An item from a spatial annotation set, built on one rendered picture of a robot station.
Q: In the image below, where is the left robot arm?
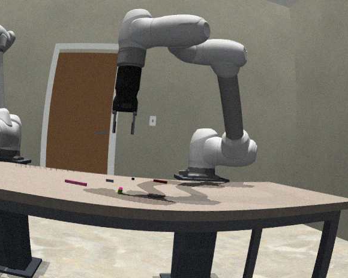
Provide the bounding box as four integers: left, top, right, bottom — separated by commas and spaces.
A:
118, 9, 257, 179

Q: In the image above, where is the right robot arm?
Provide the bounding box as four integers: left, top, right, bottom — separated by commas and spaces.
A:
0, 25, 24, 161

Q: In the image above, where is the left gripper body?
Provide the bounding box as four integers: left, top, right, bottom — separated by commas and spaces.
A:
112, 47, 146, 113

